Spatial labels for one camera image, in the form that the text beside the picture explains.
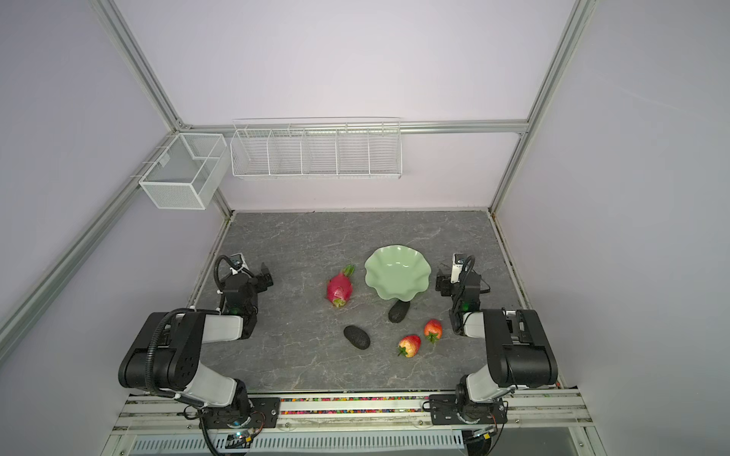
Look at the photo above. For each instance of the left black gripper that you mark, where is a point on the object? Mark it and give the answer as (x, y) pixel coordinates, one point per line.
(262, 278)

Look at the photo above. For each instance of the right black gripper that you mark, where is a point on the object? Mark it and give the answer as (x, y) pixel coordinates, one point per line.
(445, 284)

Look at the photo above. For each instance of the red fake strawberry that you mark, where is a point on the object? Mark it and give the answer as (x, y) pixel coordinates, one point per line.
(409, 346)
(433, 330)

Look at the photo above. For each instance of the dark fake avocado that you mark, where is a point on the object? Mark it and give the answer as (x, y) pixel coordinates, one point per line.
(398, 311)
(357, 337)

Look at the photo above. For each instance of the pink fake dragon fruit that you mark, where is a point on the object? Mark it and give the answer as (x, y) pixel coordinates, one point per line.
(340, 289)

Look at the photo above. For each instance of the dark fake avocado front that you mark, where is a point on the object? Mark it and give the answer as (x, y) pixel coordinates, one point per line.
(357, 337)

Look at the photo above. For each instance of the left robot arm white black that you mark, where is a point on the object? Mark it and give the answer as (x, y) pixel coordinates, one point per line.
(164, 359)

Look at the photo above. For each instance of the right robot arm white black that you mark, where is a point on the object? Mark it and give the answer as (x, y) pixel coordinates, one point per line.
(518, 353)

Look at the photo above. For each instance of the green wavy fruit bowl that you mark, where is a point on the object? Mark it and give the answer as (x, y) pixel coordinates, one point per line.
(397, 272)

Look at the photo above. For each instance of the small white mesh basket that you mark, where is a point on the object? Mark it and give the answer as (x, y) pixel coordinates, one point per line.
(188, 172)

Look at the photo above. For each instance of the white vent grille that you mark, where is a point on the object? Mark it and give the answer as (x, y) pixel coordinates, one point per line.
(300, 443)

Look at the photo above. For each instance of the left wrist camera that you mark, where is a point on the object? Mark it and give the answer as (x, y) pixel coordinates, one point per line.
(238, 264)

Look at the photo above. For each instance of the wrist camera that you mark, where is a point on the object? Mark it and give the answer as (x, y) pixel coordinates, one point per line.
(458, 262)
(238, 264)

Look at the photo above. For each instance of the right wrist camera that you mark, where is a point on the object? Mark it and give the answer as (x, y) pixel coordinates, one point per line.
(458, 262)

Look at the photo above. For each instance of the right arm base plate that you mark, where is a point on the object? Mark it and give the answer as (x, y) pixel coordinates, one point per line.
(449, 409)

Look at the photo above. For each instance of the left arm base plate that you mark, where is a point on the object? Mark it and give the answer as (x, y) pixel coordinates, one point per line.
(262, 412)

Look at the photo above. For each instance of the aluminium front rail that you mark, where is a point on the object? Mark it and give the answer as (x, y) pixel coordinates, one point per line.
(389, 411)

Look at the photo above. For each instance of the long white wire basket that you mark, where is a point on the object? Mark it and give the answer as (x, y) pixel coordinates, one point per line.
(328, 147)

